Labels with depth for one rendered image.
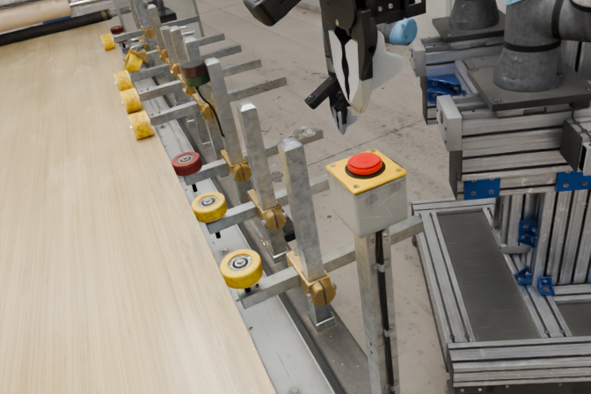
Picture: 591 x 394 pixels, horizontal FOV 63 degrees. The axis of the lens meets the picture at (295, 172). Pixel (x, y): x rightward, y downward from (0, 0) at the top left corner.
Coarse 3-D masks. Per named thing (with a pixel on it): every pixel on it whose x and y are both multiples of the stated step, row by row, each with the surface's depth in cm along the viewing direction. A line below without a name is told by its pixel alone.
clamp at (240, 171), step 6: (222, 150) 143; (222, 156) 142; (228, 162) 137; (240, 162) 135; (246, 162) 135; (228, 168) 139; (234, 168) 134; (240, 168) 133; (246, 168) 134; (234, 174) 134; (240, 174) 134; (246, 174) 135; (234, 180) 137; (240, 180) 135; (246, 180) 136
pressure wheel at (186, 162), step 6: (180, 156) 136; (186, 156) 135; (192, 156) 136; (198, 156) 135; (174, 162) 134; (180, 162) 134; (186, 162) 132; (192, 162) 132; (198, 162) 134; (174, 168) 133; (180, 168) 132; (186, 168) 132; (192, 168) 132; (198, 168) 134; (180, 174) 133; (186, 174) 133; (192, 186) 139
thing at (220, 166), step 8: (312, 128) 148; (320, 128) 148; (312, 136) 147; (320, 136) 148; (264, 144) 144; (272, 144) 144; (304, 144) 147; (272, 152) 143; (224, 160) 140; (248, 160) 141; (208, 168) 137; (216, 168) 138; (224, 168) 139; (184, 176) 136; (192, 176) 136; (200, 176) 137; (208, 176) 138; (192, 184) 138
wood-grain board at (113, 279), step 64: (0, 64) 264; (64, 64) 243; (0, 128) 179; (64, 128) 169; (128, 128) 160; (0, 192) 136; (64, 192) 130; (128, 192) 125; (0, 256) 109; (64, 256) 105; (128, 256) 102; (192, 256) 99; (0, 320) 91; (64, 320) 89; (128, 320) 86; (192, 320) 84; (0, 384) 78; (64, 384) 76; (128, 384) 75; (192, 384) 73; (256, 384) 71
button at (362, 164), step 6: (354, 156) 57; (360, 156) 57; (366, 156) 57; (372, 156) 57; (378, 156) 57; (348, 162) 57; (354, 162) 56; (360, 162) 56; (366, 162) 56; (372, 162) 56; (378, 162) 56; (348, 168) 56; (354, 168) 56; (360, 168) 55; (366, 168) 55; (372, 168) 55; (378, 168) 55; (360, 174) 55; (366, 174) 55
